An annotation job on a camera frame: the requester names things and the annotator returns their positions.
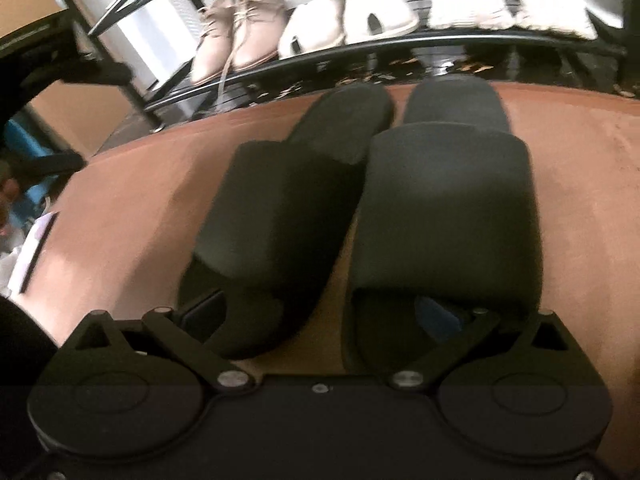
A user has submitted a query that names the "black slipper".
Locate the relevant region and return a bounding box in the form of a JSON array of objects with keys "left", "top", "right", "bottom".
[
  {"left": 193, "top": 84, "right": 395, "bottom": 361},
  {"left": 343, "top": 75, "right": 542, "bottom": 374}
]

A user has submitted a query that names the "person left hand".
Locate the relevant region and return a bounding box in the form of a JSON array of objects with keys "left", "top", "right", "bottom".
[{"left": 0, "top": 178, "right": 21, "bottom": 229}]

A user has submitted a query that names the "teal curtain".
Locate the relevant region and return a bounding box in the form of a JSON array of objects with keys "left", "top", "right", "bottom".
[{"left": 1, "top": 119, "right": 56, "bottom": 229}]

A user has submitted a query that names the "white slipper left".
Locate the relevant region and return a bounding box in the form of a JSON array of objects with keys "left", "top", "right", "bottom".
[{"left": 278, "top": 0, "right": 345, "bottom": 60}]

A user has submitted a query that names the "black metal shoe rack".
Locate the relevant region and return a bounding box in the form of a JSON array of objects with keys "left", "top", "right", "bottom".
[{"left": 56, "top": 0, "right": 639, "bottom": 130}]

